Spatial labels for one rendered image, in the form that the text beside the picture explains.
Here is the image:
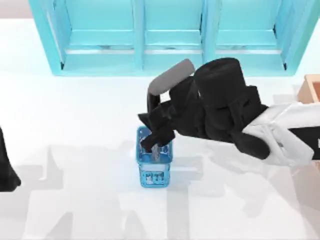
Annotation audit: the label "salmon-coloured shallow box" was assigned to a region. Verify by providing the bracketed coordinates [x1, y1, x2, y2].
[296, 74, 320, 104]

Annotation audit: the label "light blue rack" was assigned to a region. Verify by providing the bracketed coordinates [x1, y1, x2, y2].
[27, 0, 320, 77]

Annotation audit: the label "blue plastic basket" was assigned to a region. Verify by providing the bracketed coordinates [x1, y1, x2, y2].
[136, 126, 175, 189]

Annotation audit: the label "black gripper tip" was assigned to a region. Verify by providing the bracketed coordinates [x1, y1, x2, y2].
[0, 126, 22, 194]

